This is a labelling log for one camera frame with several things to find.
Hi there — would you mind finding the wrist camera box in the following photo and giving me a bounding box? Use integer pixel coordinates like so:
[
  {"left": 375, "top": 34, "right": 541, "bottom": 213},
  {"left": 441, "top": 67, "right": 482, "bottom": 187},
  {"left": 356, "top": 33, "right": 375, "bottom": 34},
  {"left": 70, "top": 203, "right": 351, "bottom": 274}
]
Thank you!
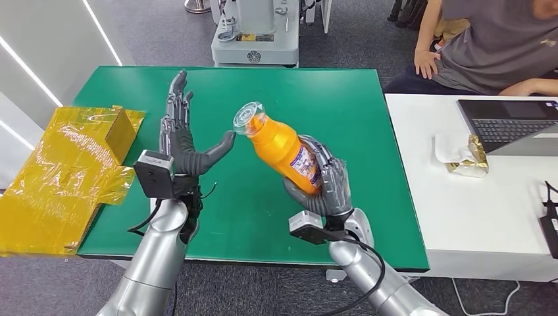
[
  {"left": 132, "top": 149, "right": 176, "bottom": 199},
  {"left": 288, "top": 210, "right": 332, "bottom": 246}
]

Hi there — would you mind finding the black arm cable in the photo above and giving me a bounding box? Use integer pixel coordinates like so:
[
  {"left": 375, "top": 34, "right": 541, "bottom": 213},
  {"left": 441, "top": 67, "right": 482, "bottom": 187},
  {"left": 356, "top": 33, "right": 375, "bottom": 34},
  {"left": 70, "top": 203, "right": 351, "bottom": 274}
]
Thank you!
[
  {"left": 320, "top": 236, "right": 387, "bottom": 316},
  {"left": 127, "top": 198, "right": 165, "bottom": 238}
]

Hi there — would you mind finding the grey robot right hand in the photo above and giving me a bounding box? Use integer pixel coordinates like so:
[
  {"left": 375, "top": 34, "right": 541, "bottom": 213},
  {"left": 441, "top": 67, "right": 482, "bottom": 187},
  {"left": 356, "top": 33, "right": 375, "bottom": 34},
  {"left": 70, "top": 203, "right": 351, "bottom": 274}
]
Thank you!
[{"left": 282, "top": 134, "right": 353, "bottom": 218}]

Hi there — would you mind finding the person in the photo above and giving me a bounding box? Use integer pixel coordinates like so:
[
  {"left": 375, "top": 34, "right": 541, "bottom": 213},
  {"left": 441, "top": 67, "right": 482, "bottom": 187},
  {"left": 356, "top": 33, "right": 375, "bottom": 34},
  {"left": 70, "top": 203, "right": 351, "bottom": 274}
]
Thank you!
[{"left": 383, "top": 0, "right": 558, "bottom": 97}]

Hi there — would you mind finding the gold and white paper packet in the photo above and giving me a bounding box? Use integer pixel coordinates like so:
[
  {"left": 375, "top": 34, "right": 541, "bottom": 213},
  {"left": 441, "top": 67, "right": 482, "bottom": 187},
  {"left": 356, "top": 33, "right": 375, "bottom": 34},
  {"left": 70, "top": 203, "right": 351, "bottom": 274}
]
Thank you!
[{"left": 432, "top": 134, "right": 490, "bottom": 178}]

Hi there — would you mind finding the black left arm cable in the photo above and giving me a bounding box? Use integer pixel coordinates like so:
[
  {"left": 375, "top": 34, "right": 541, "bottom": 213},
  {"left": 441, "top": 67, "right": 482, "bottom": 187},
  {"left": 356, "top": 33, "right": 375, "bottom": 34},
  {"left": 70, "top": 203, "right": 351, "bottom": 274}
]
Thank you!
[{"left": 127, "top": 198, "right": 165, "bottom": 238}]

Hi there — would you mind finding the chrome stand base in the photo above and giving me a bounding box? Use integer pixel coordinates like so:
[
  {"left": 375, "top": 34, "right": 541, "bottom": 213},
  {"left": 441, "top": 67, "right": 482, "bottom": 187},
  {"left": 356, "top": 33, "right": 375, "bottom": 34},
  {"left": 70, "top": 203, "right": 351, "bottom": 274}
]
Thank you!
[{"left": 183, "top": 0, "right": 212, "bottom": 14}]

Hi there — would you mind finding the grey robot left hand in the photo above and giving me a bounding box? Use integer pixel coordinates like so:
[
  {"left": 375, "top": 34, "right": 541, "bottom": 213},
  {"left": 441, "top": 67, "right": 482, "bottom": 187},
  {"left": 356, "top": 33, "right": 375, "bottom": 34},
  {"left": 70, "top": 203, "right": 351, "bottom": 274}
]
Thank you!
[{"left": 159, "top": 69, "right": 238, "bottom": 178}]

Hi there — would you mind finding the orange plastic bottle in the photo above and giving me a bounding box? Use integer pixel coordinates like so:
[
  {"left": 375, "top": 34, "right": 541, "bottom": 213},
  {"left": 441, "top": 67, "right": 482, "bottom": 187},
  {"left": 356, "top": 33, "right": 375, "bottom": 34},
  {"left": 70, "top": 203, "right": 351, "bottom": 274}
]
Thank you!
[{"left": 232, "top": 101, "right": 325, "bottom": 196}]

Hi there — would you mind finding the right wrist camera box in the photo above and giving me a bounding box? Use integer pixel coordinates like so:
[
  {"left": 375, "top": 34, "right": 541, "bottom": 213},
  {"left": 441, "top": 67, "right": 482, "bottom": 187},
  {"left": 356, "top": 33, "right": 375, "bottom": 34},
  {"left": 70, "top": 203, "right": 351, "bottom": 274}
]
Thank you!
[{"left": 288, "top": 210, "right": 332, "bottom": 246}]

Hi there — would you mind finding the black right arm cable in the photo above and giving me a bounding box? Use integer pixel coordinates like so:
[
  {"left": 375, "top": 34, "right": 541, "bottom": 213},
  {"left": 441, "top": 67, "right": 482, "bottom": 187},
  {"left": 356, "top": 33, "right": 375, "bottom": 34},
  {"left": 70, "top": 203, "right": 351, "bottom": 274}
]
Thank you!
[{"left": 320, "top": 236, "right": 387, "bottom": 316}]

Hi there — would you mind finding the person's right hand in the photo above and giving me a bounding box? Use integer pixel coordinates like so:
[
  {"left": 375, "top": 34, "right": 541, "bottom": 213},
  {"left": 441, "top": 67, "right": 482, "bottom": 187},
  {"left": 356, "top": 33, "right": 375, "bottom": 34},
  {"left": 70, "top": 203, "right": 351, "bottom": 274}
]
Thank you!
[{"left": 413, "top": 49, "right": 442, "bottom": 81}]

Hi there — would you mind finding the white floor cable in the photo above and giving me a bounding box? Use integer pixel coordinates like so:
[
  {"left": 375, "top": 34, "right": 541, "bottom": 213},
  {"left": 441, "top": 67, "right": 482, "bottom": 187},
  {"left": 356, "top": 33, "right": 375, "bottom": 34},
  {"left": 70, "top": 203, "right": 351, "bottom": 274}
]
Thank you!
[{"left": 451, "top": 278, "right": 521, "bottom": 316}]

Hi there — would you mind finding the yellow film-wrapped cardboard box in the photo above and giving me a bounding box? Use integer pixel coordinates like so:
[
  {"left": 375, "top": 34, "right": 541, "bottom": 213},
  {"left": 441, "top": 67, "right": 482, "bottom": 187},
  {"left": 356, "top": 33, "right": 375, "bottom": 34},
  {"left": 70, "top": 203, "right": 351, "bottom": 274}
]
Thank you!
[{"left": 0, "top": 105, "right": 147, "bottom": 259}]

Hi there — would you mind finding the dark grey laptop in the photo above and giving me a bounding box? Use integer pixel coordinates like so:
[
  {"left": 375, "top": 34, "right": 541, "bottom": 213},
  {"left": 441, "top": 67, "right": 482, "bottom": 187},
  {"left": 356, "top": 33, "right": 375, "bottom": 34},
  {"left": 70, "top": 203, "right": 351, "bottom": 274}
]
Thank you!
[{"left": 457, "top": 99, "right": 558, "bottom": 157}]

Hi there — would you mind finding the white table foot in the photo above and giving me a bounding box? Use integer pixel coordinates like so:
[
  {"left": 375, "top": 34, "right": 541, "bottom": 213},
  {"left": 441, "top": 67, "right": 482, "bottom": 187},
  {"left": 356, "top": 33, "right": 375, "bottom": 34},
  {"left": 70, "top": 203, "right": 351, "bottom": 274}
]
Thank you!
[{"left": 325, "top": 269, "right": 350, "bottom": 284}]

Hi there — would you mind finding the black device with cable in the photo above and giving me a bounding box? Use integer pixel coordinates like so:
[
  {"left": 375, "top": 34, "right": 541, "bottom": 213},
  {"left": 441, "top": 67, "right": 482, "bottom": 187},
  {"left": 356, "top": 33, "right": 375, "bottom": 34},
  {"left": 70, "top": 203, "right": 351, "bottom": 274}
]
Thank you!
[{"left": 538, "top": 180, "right": 558, "bottom": 260}]

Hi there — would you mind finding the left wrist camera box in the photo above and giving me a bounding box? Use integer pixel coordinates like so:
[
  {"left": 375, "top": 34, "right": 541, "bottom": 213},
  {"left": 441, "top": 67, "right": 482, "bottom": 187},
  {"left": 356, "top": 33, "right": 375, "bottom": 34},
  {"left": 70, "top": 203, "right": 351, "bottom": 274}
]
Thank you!
[{"left": 132, "top": 149, "right": 176, "bottom": 199}]

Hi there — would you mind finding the white stand frame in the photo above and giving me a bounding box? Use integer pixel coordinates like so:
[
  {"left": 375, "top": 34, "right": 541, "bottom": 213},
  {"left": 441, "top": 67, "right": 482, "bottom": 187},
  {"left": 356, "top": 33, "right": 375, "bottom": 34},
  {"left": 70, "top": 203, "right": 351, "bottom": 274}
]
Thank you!
[{"left": 304, "top": 0, "right": 332, "bottom": 34}]

